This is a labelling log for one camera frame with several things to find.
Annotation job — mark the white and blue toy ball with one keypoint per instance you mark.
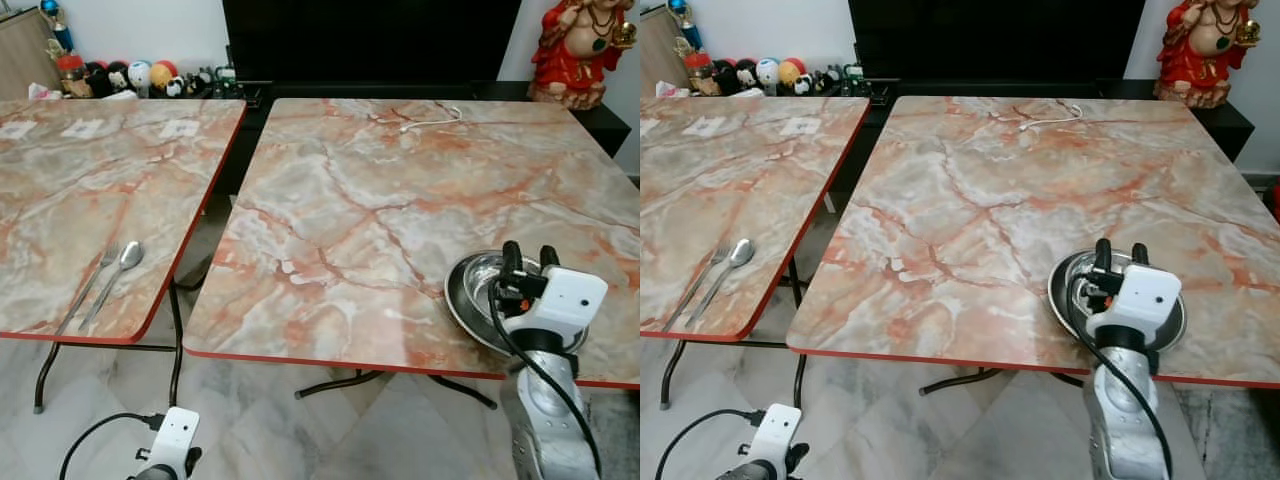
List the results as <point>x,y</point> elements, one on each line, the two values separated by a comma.
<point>767,71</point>
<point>140,73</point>

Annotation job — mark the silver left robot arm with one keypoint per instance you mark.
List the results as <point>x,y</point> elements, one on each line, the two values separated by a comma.
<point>152,473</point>
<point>745,471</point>

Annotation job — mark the stainless steel fork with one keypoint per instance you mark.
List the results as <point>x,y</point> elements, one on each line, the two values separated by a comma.
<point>700,280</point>
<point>95,282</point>

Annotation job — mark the light wooden cabinet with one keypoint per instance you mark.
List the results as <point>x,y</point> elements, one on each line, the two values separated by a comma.
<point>25,55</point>
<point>658,50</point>

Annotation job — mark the red laughing buddha statue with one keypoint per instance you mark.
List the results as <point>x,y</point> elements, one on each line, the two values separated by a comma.
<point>1200,55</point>
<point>575,55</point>

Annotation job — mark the black and white toy head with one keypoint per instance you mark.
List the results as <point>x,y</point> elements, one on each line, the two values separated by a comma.
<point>119,76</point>
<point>746,73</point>

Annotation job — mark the orange and red toy ball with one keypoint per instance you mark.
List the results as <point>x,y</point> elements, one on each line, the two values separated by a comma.
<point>792,71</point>
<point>163,73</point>

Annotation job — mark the black metal table legs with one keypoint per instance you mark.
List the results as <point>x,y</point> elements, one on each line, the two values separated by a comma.
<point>798,340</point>
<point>178,340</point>
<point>960,378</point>
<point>340,380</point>

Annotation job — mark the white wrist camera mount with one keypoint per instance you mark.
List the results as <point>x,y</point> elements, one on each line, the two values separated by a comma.
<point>775,430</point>
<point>1140,298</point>
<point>565,300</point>
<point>177,432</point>

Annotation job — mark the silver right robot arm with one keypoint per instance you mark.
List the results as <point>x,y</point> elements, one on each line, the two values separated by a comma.
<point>545,410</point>
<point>1125,410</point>

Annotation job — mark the round stainless steel plate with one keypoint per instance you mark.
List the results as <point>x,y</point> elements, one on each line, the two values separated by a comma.
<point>1172,318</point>
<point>468,290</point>

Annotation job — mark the black round toy head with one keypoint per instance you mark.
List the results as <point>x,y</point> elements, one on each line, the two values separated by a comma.
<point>98,78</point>
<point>723,75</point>

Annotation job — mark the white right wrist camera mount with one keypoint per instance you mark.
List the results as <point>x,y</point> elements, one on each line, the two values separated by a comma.
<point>1140,298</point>
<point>565,300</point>

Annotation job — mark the small green gadget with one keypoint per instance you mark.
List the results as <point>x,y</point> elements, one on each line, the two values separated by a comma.
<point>853,74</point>
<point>226,76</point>

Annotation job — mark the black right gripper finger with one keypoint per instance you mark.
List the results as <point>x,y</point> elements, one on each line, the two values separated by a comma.
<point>512,258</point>
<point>1102,255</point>
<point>549,257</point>
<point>1139,254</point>

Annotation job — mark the pink white plastic bag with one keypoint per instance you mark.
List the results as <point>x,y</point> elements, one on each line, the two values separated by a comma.
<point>42,93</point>
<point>668,90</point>

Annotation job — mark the small black white toy ball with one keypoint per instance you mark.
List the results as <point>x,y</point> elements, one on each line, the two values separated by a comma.
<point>175,88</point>
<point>803,86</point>

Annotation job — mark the stainless steel spoon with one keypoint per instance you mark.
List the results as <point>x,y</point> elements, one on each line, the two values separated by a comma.
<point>130,256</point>
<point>740,252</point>

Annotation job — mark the blue figurine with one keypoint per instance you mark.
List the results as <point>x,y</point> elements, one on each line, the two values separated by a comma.
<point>682,12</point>
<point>52,14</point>

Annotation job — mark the black television screen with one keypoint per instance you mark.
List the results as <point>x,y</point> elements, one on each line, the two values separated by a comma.
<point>370,40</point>
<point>995,40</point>

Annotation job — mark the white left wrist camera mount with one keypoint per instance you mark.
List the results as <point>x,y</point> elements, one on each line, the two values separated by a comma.
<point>775,430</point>
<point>177,432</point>

